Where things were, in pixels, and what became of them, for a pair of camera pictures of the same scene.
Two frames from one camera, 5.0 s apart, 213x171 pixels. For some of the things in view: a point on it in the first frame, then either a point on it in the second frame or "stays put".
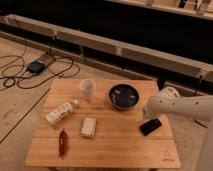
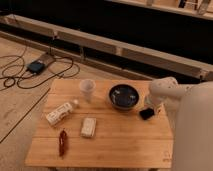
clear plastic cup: (87, 86) stays put
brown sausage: (62, 137) stays put
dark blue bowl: (123, 96) stays put
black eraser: (148, 127) → (147, 113)
